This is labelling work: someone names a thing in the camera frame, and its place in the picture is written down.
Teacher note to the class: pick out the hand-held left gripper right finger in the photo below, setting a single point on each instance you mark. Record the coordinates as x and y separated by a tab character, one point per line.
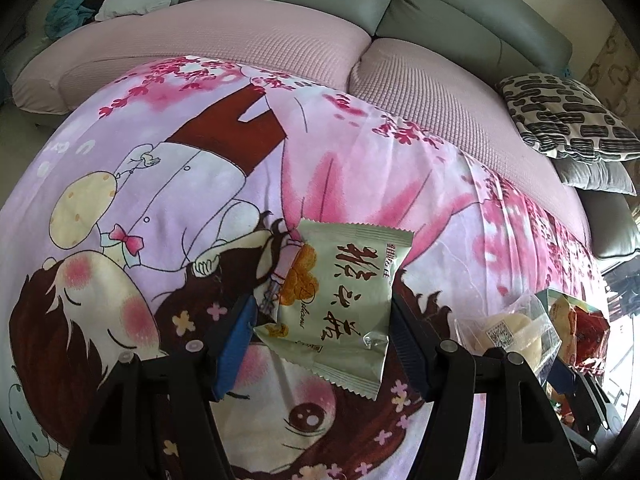
407	345

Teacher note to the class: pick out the teal cloth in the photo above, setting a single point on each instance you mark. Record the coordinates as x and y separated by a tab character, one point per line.
70	15

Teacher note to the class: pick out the grey pillow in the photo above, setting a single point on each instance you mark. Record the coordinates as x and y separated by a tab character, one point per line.
595	177

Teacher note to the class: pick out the pink printed blanket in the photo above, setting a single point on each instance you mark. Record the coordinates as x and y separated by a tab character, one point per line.
150	185

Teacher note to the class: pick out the pale green cookie packet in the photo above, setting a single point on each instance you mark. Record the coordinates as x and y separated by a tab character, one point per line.
340	300

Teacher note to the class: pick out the teal cardboard box lid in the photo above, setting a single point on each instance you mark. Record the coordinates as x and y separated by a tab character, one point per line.
575	300

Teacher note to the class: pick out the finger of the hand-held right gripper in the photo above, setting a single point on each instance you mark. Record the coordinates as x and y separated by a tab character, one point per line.
562	380
592	400

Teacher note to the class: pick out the black white patterned pillow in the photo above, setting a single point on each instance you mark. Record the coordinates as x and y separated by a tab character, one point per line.
565	115

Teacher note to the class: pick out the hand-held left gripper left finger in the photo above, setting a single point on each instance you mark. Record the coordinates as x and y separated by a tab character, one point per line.
235	347

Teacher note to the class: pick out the bun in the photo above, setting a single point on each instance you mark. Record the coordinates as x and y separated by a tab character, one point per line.
505	335

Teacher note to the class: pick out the cream bread packet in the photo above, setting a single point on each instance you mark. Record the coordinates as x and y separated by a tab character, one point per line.
565	325

